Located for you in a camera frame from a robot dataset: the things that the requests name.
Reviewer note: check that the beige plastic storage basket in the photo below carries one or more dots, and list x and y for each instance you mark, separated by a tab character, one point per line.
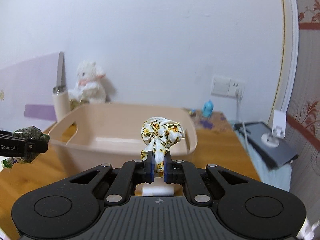
94	134

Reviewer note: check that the white phone stand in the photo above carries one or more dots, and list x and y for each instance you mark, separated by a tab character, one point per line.
271	139

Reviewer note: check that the small mushroom figurine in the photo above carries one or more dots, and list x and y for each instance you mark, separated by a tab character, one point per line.
192	112

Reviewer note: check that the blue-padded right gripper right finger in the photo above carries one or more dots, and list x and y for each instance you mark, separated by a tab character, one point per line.
183	173

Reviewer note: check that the purple star patterned mat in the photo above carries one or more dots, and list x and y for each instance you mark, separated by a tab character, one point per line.
216	123

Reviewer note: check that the dark green bundle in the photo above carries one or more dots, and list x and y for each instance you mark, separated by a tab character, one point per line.
31	134

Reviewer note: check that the lilac headboard panel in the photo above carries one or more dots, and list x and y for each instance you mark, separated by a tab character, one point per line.
27	92

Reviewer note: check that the white small box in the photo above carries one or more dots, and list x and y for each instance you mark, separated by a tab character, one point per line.
158	188

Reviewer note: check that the floral yellow white cloth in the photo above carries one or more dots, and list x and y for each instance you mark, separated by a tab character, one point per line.
159	134

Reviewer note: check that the cream thermos bottle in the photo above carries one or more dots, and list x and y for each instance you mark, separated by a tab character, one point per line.
61	102

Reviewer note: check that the white wall switch socket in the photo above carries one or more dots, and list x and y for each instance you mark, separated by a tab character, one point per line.
227	87

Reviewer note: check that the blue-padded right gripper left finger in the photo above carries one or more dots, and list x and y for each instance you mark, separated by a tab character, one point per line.
136	172

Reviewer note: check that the white plush lamb toy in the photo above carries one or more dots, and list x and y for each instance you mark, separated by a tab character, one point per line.
89	85

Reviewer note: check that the dark grey laptop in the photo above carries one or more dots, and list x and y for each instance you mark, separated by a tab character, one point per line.
273	157

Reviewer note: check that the blue cartoon figurine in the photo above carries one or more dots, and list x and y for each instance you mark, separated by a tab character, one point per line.
207	109

